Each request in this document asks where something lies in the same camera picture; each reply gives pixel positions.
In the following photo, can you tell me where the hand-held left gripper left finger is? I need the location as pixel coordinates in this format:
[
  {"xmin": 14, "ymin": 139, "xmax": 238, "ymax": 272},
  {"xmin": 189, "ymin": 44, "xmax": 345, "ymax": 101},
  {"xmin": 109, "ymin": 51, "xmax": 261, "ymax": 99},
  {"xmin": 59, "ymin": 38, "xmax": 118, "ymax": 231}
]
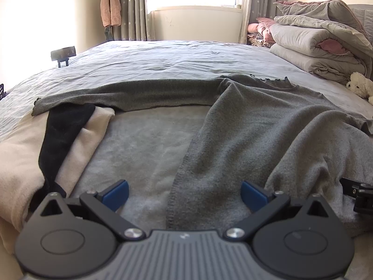
[{"xmin": 37, "ymin": 179, "xmax": 147, "ymax": 242}]

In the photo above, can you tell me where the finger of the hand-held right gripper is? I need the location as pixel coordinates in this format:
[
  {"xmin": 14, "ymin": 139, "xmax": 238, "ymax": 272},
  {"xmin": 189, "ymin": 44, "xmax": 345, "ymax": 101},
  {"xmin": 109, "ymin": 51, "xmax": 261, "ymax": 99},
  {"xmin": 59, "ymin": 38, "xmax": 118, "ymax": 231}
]
[{"xmin": 339, "ymin": 177, "xmax": 363, "ymax": 196}]

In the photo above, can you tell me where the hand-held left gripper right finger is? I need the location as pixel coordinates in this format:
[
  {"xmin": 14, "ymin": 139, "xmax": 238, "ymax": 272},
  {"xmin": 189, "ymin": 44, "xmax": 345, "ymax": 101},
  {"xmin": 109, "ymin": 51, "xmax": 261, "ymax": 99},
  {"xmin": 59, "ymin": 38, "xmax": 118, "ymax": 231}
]
[{"xmin": 224, "ymin": 180, "xmax": 332, "ymax": 242}]

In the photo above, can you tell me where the grey long-sleeve sweater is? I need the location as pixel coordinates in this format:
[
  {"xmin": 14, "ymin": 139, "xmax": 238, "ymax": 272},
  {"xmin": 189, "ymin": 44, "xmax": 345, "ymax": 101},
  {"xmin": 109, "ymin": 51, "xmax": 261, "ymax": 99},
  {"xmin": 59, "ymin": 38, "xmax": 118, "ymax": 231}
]
[{"xmin": 31, "ymin": 74, "xmax": 373, "ymax": 238}]

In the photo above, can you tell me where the black garment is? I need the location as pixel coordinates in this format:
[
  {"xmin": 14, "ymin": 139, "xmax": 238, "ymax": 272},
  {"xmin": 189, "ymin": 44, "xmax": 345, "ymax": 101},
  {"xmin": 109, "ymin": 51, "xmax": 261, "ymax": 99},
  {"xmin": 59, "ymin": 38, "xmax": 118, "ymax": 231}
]
[{"xmin": 29, "ymin": 103, "xmax": 97, "ymax": 213}]

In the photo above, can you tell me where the white plush dog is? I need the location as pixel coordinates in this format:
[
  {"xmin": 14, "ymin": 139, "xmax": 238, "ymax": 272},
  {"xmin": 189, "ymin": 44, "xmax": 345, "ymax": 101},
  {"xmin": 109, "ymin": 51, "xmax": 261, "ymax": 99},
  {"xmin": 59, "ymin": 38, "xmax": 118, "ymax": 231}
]
[{"xmin": 346, "ymin": 71, "xmax": 373, "ymax": 105}]

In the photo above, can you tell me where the cream garment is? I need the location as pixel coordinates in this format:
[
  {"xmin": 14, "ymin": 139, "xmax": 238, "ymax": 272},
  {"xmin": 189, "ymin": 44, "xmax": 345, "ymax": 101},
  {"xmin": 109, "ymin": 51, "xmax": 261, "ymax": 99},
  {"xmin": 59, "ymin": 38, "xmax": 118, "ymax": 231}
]
[{"xmin": 0, "ymin": 106, "xmax": 115, "ymax": 269}]

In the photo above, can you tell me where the bed with grey sheet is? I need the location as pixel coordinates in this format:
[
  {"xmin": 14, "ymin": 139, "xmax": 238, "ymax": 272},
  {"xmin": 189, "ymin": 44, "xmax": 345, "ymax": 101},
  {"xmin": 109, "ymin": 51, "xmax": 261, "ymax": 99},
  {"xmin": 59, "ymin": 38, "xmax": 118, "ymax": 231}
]
[{"xmin": 0, "ymin": 39, "xmax": 373, "ymax": 280}]

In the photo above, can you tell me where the phone on stand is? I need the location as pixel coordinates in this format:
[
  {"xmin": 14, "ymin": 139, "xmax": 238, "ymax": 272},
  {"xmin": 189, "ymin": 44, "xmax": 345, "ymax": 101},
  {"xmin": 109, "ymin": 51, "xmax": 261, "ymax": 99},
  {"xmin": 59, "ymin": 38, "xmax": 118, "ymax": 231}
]
[{"xmin": 50, "ymin": 46, "xmax": 77, "ymax": 67}]

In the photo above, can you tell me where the patterned cloth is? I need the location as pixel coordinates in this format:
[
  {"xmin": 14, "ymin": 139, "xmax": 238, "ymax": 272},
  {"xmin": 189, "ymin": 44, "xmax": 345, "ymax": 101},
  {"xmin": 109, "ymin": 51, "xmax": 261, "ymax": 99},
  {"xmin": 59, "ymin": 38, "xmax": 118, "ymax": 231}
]
[{"xmin": 248, "ymin": 33, "xmax": 273, "ymax": 48}]

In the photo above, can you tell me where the folded grey duvet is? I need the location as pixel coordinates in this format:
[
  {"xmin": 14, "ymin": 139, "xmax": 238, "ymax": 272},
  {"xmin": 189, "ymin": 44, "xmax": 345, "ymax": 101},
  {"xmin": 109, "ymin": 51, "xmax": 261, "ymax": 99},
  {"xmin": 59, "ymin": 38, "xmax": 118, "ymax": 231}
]
[{"xmin": 269, "ymin": 16, "xmax": 373, "ymax": 79}]

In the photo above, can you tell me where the pink blanket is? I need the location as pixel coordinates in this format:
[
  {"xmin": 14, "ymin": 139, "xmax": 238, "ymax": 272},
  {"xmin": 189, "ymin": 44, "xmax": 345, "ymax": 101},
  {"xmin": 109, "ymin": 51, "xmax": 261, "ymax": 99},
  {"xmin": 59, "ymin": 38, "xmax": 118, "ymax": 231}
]
[{"xmin": 247, "ymin": 17, "xmax": 276, "ymax": 40}]

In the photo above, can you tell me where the grey quilted headboard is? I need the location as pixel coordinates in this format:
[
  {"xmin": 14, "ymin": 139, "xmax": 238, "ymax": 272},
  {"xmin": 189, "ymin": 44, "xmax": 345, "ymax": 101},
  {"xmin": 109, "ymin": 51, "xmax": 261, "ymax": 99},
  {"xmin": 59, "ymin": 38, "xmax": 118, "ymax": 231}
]
[{"xmin": 348, "ymin": 4, "xmax": 373, "ymax": 47}]

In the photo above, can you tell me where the maroon-backed grey pillow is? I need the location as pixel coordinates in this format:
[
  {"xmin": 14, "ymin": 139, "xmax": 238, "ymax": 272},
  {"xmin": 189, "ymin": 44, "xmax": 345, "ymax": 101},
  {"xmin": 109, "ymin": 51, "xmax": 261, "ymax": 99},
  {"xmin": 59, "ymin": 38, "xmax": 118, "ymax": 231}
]
[{"xmin": 274, "ymin": 0, "xmax": 354, "ymax": 21}]

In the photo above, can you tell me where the pink towel hanging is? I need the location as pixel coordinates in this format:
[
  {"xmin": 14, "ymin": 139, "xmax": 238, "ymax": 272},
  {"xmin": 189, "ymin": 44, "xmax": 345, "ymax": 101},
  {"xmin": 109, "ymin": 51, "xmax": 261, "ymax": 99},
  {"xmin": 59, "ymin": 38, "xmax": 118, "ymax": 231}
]
[{"xmin": 100, "ymin": 0, "xmax": 122, "ymax": 27}]

